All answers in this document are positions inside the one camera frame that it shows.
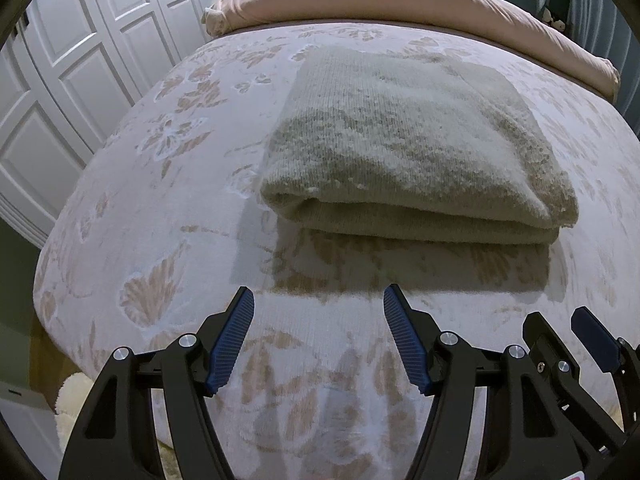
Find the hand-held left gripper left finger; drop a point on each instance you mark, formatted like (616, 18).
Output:
(230, 340)

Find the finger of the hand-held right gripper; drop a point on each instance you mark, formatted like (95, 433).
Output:
(545, 345)
(595, 340)

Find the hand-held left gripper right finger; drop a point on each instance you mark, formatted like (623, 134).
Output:
(407, 340)

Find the beige knitted towel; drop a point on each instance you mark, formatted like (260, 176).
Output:
(400, 150)

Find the floral patterned bed cover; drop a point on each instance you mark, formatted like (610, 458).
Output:
(150, 210)

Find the white fluffy rug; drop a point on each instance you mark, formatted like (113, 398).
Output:
(70, 400)

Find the white panelled wardrobe doors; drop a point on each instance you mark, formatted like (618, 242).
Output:
(75, 85)

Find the grey curtain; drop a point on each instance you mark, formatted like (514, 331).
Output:
(600, 25)

